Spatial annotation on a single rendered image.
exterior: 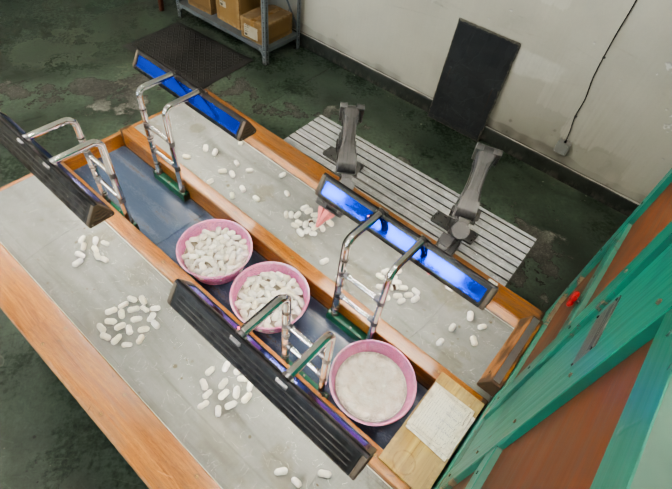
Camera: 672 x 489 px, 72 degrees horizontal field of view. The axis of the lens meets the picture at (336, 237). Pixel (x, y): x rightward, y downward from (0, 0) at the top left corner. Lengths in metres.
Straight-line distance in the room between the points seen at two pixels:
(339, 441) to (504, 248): 1.23
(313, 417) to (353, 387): 0.44
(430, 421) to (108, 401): 0.91
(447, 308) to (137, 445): 1.04
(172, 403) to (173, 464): 0.17
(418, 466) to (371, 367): 0.32
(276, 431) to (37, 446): 1.24
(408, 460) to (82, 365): 0.96
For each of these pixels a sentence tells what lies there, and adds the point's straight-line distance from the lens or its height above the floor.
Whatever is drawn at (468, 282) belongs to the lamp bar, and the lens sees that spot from 1.32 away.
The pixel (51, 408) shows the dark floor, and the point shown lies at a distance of 2.44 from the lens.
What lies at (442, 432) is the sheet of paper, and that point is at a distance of 1.45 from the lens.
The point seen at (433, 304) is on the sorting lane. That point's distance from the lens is 1.67.
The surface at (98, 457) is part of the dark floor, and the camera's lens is 2.29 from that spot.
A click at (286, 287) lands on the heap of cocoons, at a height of 0.74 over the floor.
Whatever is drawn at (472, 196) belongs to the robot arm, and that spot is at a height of 1.02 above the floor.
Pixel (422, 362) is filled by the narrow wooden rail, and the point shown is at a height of 0.77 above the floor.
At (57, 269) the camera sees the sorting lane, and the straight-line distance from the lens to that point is 1.83.
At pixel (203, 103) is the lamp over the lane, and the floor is 1.08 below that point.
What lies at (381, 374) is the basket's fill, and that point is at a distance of 1.51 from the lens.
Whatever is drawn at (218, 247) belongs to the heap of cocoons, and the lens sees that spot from 1.74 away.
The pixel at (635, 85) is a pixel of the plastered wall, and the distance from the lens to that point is 3.25.
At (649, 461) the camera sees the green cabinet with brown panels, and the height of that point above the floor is 1.79.
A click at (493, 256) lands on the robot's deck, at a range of 1.98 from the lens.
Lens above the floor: 2.10
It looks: 50 degrees down
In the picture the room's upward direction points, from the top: 8 degrees clockwise
